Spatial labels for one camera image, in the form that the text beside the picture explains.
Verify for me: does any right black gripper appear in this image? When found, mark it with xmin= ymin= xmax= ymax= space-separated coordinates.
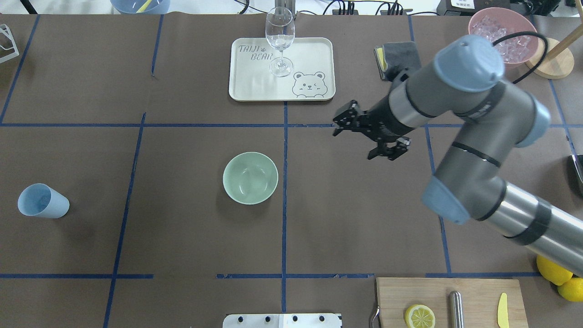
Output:
xmin=332 ymin=98 xmax=413 ymax=161

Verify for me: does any green ceramic bowl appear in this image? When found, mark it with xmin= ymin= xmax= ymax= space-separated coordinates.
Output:
xmin=222 ymin=152 xmax=279 ymax=205

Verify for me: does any light blue plastic cup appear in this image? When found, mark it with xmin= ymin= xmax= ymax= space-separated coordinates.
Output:
xmin=17 ymin=183 xmax=70 ymax=219

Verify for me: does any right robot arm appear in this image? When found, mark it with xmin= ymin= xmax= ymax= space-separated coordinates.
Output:
xmin=333 ymin=35 xmax=583 ymax=277

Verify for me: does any pink bowl with ice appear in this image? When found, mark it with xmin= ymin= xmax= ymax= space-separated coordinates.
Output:
xmin=468 ymin=7 xmax=538 ymax=69

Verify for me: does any blue bowl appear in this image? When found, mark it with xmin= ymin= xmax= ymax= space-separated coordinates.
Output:
xmin=110 ymin=0 xmax=171 ymax=15

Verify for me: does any grey folded cloth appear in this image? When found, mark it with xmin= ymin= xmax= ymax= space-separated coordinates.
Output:
xmin=373 ymin=41 xmax=421 ymax=82

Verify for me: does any cream bear tray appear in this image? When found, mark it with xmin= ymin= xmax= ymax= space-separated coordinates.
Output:
xmin=229 ymin=37 xmax=337 ymax=102

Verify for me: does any clear wine glass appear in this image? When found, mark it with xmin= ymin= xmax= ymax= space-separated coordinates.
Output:
xmin=265 ymin=6 xmax=296 ymax=77

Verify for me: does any half lemon slice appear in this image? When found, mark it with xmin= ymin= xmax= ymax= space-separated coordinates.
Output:
xmin=404 ymin=304 xmax=436 ymax=328

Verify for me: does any wooden stand with pole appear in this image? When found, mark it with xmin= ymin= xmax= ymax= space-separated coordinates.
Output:
xmin=525 ymin=0 xmax=582 ymax=80

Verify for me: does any wooden cutting board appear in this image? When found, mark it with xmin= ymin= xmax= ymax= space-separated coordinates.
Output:
xmin=376 ymin=277 xmax=529 ymax=328

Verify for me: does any yellow plastic knife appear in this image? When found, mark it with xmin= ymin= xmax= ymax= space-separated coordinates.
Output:
xmin=497 ymin=292 xmax=510 ymax=328

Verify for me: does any yellow lemon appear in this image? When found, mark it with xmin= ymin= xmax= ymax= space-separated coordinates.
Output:
xmin=536 ymin=255 xmax=574 ymax=286
xmin=557 ymin=277 xmax=583 ymax=302

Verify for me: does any yellow plastic fork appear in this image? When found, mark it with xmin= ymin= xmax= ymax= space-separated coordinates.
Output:
xmin=136 ymin=0 xmax=152 ymax=13

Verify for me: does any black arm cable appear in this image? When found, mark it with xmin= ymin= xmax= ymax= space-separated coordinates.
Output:
xmin=492 ymin=31 xmax=549 ymax=85

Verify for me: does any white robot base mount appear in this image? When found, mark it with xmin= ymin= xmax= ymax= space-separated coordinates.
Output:
xmin=222 ymin=312 xmax=343 ymax=328

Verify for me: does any white wire cup rack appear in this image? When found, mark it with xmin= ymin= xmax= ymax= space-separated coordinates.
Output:
xmin=0 ymin=24 xmax=20 ymax=64

